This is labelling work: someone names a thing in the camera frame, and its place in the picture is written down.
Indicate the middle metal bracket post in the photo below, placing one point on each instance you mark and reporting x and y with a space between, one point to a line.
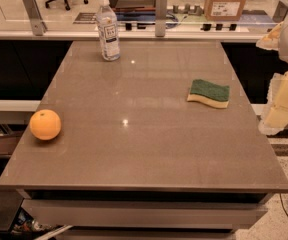
160 17

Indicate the green and yellow sponge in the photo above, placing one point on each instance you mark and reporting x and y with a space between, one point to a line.
208 93

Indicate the clear plastic water bottle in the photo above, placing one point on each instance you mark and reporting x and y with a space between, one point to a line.
107 25

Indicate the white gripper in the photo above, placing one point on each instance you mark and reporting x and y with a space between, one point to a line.
275 120

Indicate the cardboard box with label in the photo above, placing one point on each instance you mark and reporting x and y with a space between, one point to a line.
223 10

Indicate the orange fruit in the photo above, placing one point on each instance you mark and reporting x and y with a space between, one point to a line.
45 124

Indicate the left metal bracket post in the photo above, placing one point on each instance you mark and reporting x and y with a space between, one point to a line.
37 24

